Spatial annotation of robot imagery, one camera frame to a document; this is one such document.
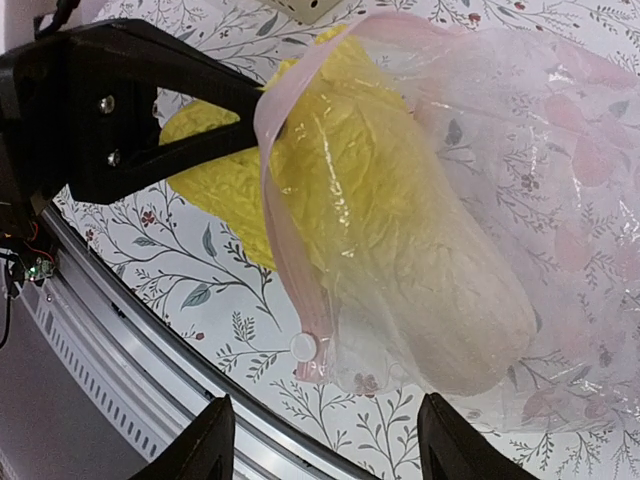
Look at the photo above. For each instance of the toy napa cabbage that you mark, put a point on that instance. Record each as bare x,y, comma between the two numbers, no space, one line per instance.
393,280

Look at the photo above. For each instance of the floral patterned table mat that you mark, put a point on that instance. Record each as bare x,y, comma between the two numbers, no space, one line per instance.
190,269

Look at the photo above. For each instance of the front aluminium rail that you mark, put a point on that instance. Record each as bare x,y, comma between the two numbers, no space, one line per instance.
143,379

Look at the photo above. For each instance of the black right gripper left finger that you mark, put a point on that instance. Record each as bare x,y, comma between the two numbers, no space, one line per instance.
203,451

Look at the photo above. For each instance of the clear zip top bag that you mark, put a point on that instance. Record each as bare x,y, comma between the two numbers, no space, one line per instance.
539,140

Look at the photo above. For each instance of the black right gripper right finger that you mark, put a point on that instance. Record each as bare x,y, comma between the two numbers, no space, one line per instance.
451,449

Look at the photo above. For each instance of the pale green plastic basket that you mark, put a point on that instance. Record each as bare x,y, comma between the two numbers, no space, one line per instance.
305,11

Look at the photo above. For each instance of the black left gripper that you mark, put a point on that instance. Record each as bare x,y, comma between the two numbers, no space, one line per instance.
41,116

